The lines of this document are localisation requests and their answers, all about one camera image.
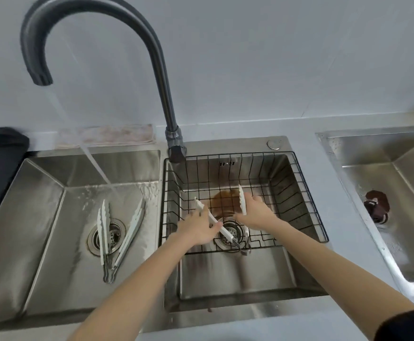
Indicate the person's right hand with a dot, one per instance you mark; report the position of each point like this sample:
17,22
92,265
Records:
260,211

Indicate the person's left hand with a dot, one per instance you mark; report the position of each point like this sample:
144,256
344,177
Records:
196,229

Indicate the white tongs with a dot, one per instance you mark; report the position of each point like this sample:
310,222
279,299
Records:
104,227
132,227
214,220

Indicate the person's left forearm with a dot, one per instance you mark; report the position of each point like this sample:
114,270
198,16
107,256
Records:
136,294

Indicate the person's right forearm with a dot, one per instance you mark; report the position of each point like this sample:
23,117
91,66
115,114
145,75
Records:
341,277

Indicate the round metal drain strainer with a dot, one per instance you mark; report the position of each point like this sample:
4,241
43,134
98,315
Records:
116,232
233,230

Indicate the round metal sink cap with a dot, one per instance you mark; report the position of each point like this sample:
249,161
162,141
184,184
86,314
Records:
274,144

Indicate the brown drain stopper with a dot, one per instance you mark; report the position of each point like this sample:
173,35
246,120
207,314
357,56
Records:
377,205

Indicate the pink dish cloth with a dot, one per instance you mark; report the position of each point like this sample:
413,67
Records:
114,135

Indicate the stainless steel single sink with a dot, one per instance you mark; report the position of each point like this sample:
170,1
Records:
388,163

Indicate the stainless steel double sink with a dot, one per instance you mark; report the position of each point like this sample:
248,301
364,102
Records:
50,245

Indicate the dark grey gooseneck faucet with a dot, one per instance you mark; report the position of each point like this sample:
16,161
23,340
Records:
160,78

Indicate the dark navy garment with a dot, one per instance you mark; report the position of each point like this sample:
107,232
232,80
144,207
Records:
405,326

